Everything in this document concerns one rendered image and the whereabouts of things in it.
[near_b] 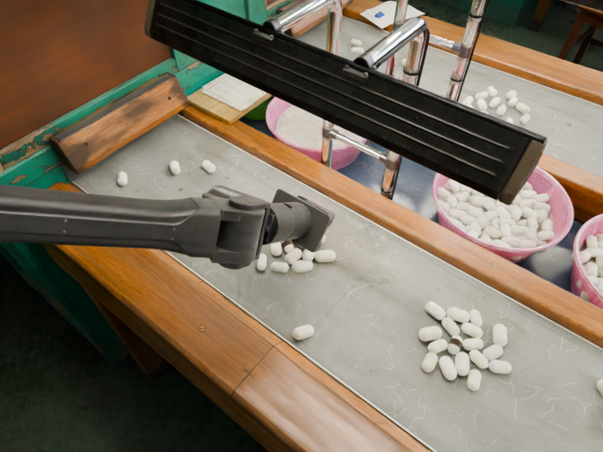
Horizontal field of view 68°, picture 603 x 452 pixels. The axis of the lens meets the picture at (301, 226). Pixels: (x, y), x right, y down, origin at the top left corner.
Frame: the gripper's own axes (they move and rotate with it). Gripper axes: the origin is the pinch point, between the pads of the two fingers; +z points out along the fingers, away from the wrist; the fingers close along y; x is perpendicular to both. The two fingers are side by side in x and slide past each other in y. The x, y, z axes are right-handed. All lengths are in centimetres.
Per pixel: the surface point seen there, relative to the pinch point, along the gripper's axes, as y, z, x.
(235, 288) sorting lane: 6.1, -7.7, 16.6
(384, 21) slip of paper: 31, 64, -47
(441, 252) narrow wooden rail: -19.7, 11.8, -2.2
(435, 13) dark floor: 80, 251, -102
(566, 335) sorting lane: -43.0, 11.5, 0.3
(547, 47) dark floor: 4, 251, -102
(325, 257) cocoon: -3.5, 1.7, 6.5
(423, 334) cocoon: -24.3, -1.0, 8.3
